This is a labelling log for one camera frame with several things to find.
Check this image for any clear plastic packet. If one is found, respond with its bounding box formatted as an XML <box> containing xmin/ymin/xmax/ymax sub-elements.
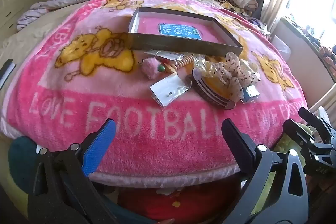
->
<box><xmin>148</xmin><ymin>49</ymin><xmax>184</xmax><ymax>63</ymax></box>

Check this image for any brown hair claw clip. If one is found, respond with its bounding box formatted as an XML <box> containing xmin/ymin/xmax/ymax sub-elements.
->
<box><xmin>185</xmin><ymin>68</ymin><xmax>237</xmax><ymax>110</ymax></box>

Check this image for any pink pompom hair tie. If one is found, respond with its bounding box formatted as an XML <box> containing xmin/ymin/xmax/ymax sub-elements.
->
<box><xmin>142</xmin><ymin>57</ymin><xmax>166</xmax><ymax>80</ymax></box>

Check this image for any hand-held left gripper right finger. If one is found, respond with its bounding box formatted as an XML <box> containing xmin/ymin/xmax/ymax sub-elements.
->
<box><xmin>221</xmin><ymin>118</ymin><xmax>310</xmax><ymax>224</ymax></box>

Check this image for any peach spiral hair tie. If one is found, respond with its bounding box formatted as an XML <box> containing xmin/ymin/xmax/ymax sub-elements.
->
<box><xmin>168</xmin><ymin>55</ymin><xmax>195</xmax><ymax>75</ymax></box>

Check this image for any dark teal cloth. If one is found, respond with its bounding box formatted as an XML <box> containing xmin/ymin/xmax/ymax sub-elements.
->
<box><xmin>8</xmin><ymin>136</ymin><xmax>40</xmax><ymax>194</ymax></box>

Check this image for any cardboard box with pink inside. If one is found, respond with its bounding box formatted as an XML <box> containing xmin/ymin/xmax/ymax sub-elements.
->
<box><xmin>128</xmin><ymin>7</ymin><xmax>244</xmax><ymax>57</ymax></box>

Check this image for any purple white garment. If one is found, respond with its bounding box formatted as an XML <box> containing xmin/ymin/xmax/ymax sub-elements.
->
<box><xmin>248</xmin><ymin>17</ymin><xmax>271</xmax><ymax>39</ymax></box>

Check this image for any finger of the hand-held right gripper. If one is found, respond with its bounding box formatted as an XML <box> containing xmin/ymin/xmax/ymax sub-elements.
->
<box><xmin>283</xmin><ymin>119</ymin><xmax>336</xmax><ymax>161</ymax></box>
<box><xmin>299</xmin><ymin>107</ymin><xmax>336</xmax><ymax>146</ymax></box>

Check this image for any yellow-green cloth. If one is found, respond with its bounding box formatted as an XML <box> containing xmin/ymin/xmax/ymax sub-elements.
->
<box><xmin>273</xmin><ymin>124</ymin><xmax>315</xmax><ymax>159</ymax></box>

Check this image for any white earring card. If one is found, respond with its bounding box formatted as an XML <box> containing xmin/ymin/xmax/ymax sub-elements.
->
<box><xmin>150</xmin><ymin>74</ymin><xmax>193</xmax><ymax>107</ymax></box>

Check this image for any beige side cabinet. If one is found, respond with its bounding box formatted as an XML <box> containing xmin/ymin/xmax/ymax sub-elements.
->
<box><xmin>272</xmin><ymin>17</ymin><xmax>336</xmax><ymax>111</ymax></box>

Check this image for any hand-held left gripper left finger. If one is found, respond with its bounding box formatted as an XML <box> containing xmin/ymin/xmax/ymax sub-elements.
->
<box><xmin>28</xmin><ymin>118</ymin><xmax>117</xmax><ymax>224</ymax></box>

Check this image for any small blue plastic box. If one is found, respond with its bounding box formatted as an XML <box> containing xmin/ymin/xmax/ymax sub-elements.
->
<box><xmin>243</xmin><ymin>85</ymin><xmax>260</xmax><ymax>104</ymax></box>

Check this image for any sheer polka dot bow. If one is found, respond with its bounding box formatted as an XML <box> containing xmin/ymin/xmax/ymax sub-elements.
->
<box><xmin>207</xmin><ymin>52</ymin><xmax>261</xmax><ymax>104</ymax></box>

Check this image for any pink printed blanket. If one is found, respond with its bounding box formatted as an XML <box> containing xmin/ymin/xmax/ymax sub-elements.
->
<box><xmin>0</xmin><ymin>0</ymin><xmax>306</xmax><ymax>188</ymax></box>

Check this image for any red printed cloth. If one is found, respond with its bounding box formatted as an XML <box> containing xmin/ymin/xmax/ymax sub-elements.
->
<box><xmin>118</xmin><ymin>182</ymin><xmax>243</xmax><ymax>223</ymax></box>

